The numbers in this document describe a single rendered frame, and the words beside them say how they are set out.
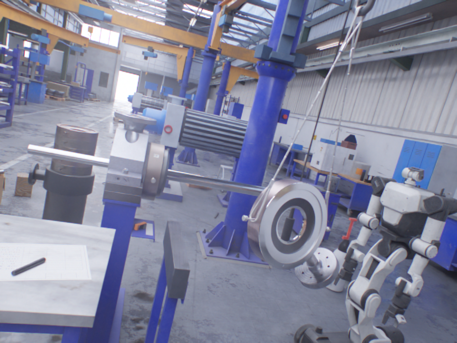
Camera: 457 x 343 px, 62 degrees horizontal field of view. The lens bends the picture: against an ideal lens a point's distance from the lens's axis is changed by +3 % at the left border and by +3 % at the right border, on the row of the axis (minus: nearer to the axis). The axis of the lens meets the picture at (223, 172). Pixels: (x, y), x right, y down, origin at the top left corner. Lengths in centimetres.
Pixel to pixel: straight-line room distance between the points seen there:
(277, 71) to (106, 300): 274
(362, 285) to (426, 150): 478
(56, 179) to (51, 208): 31
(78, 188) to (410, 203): 280
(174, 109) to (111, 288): 391
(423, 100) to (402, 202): 614
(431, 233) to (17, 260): 213
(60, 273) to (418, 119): 769
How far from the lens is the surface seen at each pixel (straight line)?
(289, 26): 393
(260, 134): 404
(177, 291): 173
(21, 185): 511
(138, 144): 226
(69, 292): 143
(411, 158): 744
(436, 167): 703
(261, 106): 405
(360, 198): 827
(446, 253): 628
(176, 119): 584
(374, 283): 270
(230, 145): 599
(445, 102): 815
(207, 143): 598
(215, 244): 433
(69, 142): 372
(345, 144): 930
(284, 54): 389
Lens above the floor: 159
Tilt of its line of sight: 10 degrees down
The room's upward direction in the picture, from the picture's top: 13 degrees clockwise
